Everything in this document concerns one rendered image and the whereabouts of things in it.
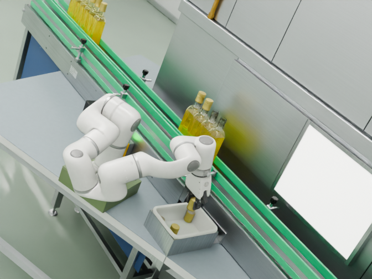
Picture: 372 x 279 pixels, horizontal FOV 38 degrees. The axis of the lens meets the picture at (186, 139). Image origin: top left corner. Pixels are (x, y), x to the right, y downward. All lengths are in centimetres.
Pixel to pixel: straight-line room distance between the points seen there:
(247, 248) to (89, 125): 74
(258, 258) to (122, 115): 72
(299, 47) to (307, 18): 11
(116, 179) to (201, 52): 99
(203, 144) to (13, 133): 91
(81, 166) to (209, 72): 93
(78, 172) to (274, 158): 80
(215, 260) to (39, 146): 87
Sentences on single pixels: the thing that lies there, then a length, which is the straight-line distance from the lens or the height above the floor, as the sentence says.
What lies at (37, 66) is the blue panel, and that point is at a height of 62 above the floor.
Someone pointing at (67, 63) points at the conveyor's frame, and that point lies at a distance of 294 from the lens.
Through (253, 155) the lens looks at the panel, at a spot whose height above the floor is 104.
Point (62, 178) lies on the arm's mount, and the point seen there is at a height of 77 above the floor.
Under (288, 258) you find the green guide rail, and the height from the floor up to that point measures 93.
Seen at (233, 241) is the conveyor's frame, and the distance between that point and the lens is 211.
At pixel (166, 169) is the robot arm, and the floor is 111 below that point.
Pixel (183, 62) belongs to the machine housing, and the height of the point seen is 113.
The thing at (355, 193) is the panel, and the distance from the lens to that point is 196.
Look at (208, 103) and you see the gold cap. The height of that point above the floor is 115.
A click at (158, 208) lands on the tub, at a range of 203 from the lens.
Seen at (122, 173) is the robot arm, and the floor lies 106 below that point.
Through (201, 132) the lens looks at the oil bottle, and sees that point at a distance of 224.
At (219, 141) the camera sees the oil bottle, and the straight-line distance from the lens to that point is 220.
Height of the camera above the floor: 198
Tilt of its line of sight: 26 degrees down
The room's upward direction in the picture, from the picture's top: 23 degrees clockwise
